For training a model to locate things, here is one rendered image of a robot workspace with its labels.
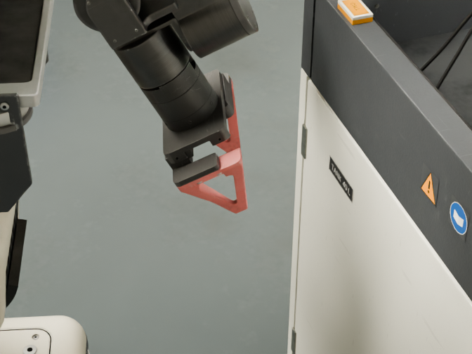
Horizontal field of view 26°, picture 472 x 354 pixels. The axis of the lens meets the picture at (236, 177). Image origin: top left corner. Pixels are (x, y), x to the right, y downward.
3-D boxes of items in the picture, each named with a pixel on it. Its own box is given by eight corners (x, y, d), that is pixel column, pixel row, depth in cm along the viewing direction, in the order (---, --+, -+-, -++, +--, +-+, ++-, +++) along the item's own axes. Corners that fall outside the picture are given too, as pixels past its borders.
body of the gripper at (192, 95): (227, 81, 103) (192, 25, 99) (233, 142, 95) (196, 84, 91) (171, 107, 105) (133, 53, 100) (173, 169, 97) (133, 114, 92)
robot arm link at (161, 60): (105, 17, 95) (102, 50, 91) (170, -15, 93) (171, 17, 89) (142, 72, 99) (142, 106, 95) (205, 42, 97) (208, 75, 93)
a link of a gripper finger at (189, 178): (267, 166, 104) (225, 100, 98) (274, 212, 98) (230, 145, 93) (208, 192, 106) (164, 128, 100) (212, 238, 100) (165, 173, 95)
